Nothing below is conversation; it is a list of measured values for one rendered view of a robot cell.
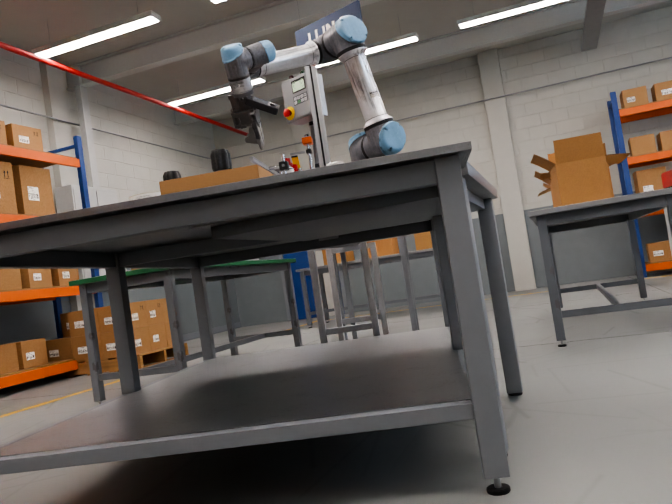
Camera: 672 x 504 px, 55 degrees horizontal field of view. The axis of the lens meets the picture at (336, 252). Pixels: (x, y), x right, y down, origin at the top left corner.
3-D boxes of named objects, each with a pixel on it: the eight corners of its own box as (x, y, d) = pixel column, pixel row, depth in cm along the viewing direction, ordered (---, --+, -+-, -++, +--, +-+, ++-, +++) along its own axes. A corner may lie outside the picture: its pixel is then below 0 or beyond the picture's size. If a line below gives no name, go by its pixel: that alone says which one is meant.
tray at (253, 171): (201, 208, 192) (199, 195, 192) (285, 193, 189) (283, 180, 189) (161, 197, 163) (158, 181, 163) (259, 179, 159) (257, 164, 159)
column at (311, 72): (328, 218, 279) (306, 68, 282) (338, 216, 279) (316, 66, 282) (327, 217, 275) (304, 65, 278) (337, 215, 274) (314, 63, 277)
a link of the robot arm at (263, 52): (256, 48, 227) (231, 57, 221) (270, 34, 218) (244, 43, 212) (267, 68, 228) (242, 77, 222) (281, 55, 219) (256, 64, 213)
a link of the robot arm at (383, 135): (390, 159, 251) (340, 27, 249) (414, 147, 239) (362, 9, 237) (367, 166, 244) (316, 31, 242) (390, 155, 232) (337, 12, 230)
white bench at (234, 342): (232, 359, 575) (220, 271, 578) (309, 350, 550) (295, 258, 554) (84, 409, 395) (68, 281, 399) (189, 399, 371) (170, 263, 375)
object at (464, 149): (189, 259, 377) (189, 255, 377) (444, 218, 357) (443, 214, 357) (-100, 248, 169) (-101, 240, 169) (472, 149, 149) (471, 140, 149)
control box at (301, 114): (301, 126, 295) (295, 85, 296) (328, 115, 284) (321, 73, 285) (285, 124, 288) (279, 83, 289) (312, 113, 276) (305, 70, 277)
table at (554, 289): (553, 312, 566) (538, 225, 569) (652, 300, 540) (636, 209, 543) (550, 349, 358) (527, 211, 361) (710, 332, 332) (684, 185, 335)
